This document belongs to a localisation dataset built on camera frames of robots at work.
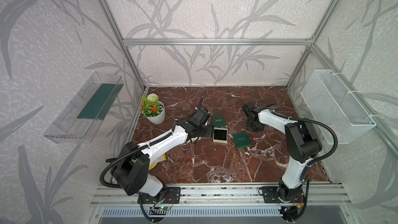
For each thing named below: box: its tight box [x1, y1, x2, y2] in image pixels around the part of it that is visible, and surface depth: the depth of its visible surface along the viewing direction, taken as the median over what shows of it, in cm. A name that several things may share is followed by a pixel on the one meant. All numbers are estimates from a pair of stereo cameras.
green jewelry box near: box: [233, 131, 252, 149], surface depth 91 cm
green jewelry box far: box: [211, 114, 226, 129], surface depth 101 cm
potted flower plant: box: [139, 92, 166, 125], surface depth 93 cm
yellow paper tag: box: [148, 153, 167, 171], surface depth 86 cm
